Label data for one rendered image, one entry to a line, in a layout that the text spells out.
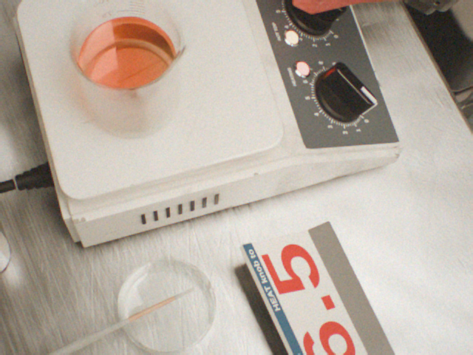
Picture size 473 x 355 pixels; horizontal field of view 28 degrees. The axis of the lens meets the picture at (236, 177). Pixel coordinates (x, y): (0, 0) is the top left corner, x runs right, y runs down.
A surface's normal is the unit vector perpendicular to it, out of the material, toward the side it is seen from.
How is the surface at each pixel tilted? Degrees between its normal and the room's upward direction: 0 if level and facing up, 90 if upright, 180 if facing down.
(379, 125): 30
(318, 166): 90
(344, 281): 0
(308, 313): 40
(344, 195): 0
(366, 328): 0
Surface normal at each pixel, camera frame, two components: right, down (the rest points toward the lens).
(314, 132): 0.52, -0.39
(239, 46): 0.05, -0.30
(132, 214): 0.29, 0.92
